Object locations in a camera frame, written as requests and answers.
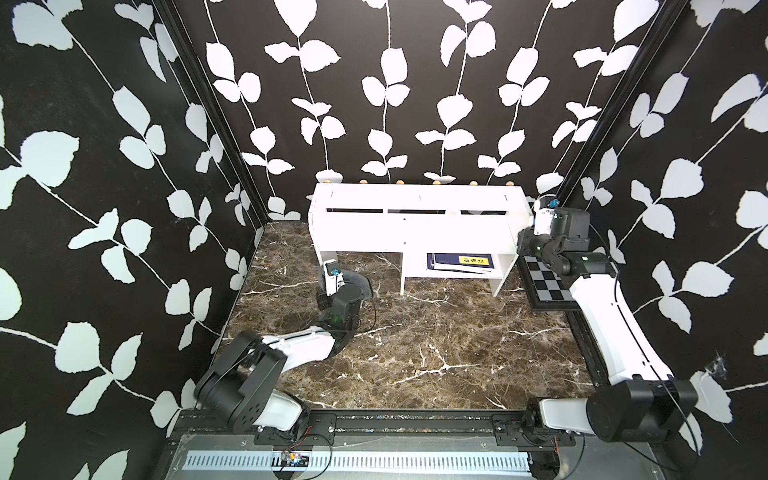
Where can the grey microfibre cloth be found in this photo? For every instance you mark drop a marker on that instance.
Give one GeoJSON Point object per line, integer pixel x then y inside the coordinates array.
{"type": "Point", "coordinates": [360, 281]}

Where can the white perforated cable duct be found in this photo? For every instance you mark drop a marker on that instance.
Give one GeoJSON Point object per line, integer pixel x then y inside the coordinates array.
{"type": "Point", "coordinates": [490, 463]}

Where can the black white checkerboard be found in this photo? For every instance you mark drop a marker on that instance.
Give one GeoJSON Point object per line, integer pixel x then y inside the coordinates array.
{"type": "Point", "coordinates": [544, 289]}

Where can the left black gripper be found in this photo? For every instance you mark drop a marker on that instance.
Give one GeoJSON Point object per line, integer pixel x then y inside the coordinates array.
{"type": "Point", "coordinates": [321, 303]}

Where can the white wooden bookshelf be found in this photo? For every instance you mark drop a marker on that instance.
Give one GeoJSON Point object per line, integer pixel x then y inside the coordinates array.
{"type": "Point", "coordinates": [415, 221]}

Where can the dark blue book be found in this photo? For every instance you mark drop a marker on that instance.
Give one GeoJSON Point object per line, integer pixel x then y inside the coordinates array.
{"type": "Point", "coordinates": [462, 263]}

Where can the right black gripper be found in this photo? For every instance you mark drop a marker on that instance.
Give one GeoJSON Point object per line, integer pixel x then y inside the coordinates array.
{"type": "Point", "coordinates": [529, 234]}

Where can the small electronics board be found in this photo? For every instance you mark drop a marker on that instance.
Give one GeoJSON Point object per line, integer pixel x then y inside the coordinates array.
{"type": "Point", "coordinates": [287, 460]}

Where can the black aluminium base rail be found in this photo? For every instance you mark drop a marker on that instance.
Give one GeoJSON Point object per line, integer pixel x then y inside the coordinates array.
{"type": "Point", "coordinates": [512, 428]}

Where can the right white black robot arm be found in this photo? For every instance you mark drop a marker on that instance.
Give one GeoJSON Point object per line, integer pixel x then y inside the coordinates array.
{"type": "Point", "coordinates": [643, 401]}

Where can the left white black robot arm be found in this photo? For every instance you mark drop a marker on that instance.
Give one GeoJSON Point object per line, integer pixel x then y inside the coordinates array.
{"type": "Point", "coordinates": [240, 386]}

